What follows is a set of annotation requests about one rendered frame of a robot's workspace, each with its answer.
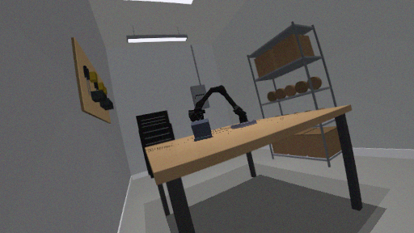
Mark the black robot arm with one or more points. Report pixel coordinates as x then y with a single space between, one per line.
222 91

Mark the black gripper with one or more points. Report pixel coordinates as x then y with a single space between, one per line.
199 114

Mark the grey sloped panel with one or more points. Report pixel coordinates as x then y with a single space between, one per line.
201 129

